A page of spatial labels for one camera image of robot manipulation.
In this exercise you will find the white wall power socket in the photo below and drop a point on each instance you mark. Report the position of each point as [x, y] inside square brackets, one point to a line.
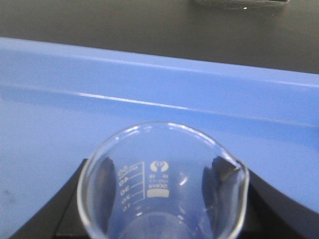
[241, 4]

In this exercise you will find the clear glass beaker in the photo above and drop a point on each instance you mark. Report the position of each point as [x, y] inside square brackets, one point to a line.
[162, 180]

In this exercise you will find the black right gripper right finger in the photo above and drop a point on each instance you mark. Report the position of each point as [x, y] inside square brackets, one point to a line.
[279, 206]

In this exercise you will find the blue plastic tray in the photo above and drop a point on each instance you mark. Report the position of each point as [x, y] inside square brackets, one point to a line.
[59, 102]

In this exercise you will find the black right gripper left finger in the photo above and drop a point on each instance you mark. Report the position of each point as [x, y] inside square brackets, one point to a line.
[59, 217]

